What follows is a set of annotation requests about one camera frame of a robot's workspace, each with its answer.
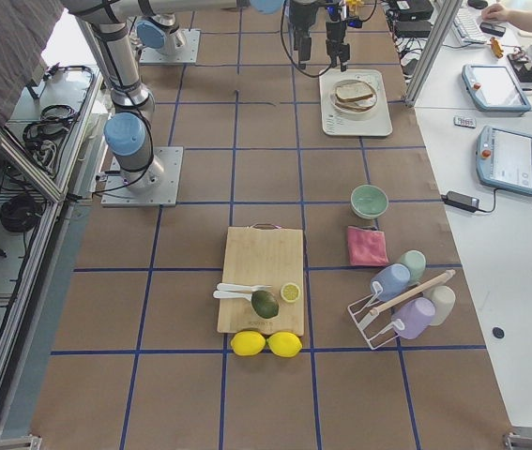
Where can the half lemon slice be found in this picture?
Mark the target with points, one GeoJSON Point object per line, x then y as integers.
{"type": "Point", "coordinates": [290, 292]}

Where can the blue mug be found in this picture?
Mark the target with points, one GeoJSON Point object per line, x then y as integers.
{"type": "Point", "coordinates": [390, 282]}

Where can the green mug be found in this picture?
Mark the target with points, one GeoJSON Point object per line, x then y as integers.
{"type": "Point", "coordinates": [415, 262]}

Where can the teach pendant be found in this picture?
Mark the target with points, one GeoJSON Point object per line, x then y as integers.
{"type": "Point", "coordinates": [504, 159]}
{"type": "Point", "coordinates": [494, 89]}

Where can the white plastic knife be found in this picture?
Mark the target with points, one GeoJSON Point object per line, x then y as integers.
{"type": "Point", "coordinates": [230, 295]}

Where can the wooden cutting board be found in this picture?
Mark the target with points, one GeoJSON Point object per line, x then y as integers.
{"type": "Point", "coordinates": [261, 256]}

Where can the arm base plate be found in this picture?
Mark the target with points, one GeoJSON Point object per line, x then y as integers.
{"type": "Point", "coordinates": [160, 48]}
{"type": "Point", "coordinates": [159, 185]}

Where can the person forearm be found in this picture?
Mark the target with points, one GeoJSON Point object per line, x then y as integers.
{"type": "Point", "coordinates": [522, 19]}

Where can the cream bear tray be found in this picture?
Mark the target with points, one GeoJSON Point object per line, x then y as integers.
{"type": "Point", "coordinates": [340, 124]}

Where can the left yellow lemon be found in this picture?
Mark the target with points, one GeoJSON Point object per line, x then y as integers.
{"type": "Point", "coordinates": [247, 343]}

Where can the green avocado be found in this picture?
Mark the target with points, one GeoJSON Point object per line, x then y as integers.
{"type": "Point", "coordinates": [264, 304]}

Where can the right yellow lemon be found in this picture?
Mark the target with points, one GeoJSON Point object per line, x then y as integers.
{"type": "Point", "coordinates": [284, 344]}

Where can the far teach pendant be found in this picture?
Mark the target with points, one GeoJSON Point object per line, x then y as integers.
{"type": "Point", "coordinates": [494, 89]}

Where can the purple mug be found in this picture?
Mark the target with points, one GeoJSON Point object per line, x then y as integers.
{"type": "Point", "coordinates": [413, 318]}

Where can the black power adapter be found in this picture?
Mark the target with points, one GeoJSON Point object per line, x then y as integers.
{"type": "Point", "coordinates": [461, 201]}

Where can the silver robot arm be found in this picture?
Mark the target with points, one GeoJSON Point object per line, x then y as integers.
{"type": "Point", "coordinates": [128, 133]}

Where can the white mug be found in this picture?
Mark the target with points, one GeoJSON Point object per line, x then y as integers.
{"type": "Point", "coordinates": [443, 299]}

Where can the near teach pendant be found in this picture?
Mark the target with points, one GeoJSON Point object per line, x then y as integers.
{"type": "Point", "coordinates": [504, 159]}

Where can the bread slice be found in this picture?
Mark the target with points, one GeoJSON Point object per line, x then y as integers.
{"type": "Point", "coordinates": [356, 105]}
{"type": "Point", "coordinates": [353, 91]}

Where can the pink cloth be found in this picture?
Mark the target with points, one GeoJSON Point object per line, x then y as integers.
{"type": "Point", "coordinates": [366, 247]}

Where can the wooden rolling pin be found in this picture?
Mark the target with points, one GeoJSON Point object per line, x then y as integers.
{"type": "Point", "coordinates": [433, 282]}

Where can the aluminium frame post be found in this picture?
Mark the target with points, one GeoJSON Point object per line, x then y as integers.
{"type": "Point", "coordinates": [442, 24]}

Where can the yellow cup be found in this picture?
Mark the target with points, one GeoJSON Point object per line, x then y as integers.
{"type": "Point", "coordinates": [354, 6]}

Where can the bread slice on plate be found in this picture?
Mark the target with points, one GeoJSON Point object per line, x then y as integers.
{"type": "Point", "coordinates": [356, 105]}

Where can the yellow lemon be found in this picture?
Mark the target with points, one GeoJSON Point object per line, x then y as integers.
{"type": "Point", "coordinates": [247, 343]}
{"type": "Point", "coordinates": [284, 344]}

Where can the green bowl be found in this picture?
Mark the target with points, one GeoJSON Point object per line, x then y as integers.
{"type": "Point", "coordinates": [368, 201]}

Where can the cream round plate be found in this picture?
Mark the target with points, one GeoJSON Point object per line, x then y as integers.
{"type": "Point", "coordinates": [365, 114]}

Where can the white mug rack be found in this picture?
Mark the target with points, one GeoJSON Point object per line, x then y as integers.
{"type": "Point", "coordinates": [378, 331]}

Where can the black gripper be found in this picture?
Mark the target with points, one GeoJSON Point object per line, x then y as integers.
{"type": "Point", "coordinates": [301, 14]}

